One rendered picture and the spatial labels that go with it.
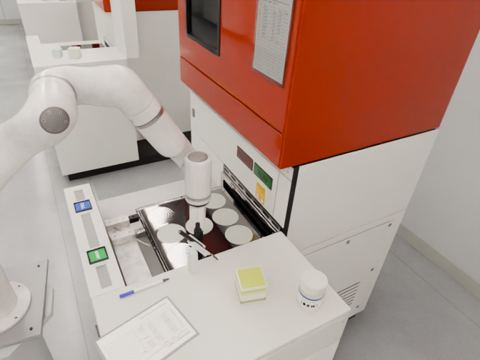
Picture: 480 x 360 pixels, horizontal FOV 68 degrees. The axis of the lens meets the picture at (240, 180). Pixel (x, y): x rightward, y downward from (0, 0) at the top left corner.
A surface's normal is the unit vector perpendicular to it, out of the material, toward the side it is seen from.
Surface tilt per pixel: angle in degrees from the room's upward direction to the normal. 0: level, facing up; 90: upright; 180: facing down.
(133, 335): 0
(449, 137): 90
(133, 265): 0
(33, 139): 115
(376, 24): 90
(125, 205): 0
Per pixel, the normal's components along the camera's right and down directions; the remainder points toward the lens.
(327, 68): 0.48, 0.52
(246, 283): 0.06, -0.82
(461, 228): -0.87, 0.23
